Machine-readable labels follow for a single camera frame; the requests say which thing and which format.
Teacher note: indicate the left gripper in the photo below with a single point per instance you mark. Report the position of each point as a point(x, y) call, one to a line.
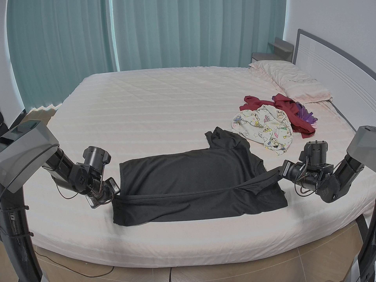
point(111, 189)

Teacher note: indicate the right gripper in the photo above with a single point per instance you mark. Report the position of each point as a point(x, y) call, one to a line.
point(295, 173)

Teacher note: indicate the black polo shirt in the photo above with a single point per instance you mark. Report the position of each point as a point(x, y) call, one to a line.
point(191, 181)

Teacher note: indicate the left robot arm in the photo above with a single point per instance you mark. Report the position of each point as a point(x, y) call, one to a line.
point(26, 154)

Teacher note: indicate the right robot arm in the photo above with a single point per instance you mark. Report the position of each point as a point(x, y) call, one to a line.
point(358, 148)

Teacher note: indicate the bed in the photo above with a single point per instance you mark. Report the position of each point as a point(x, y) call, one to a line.
point(161, 98)

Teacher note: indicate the dark red garment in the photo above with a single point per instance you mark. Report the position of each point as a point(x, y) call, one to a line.
point(296, 119)

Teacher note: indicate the white printed pyjama top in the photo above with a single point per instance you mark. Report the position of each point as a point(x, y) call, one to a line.
point(264, 128)

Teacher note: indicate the purple garment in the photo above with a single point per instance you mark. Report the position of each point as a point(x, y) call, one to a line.
point(305, 115)

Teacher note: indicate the cream pillow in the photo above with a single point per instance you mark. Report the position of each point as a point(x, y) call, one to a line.
point(293, 81)

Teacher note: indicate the grey bedside table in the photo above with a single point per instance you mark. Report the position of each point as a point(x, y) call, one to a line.
point(273, 56)

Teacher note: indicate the blue-green curtain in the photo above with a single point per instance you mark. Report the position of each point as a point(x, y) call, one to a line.
point(191, 25)
point(58, 40)

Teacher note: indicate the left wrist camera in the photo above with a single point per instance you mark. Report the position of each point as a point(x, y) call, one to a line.
point(94, 203)

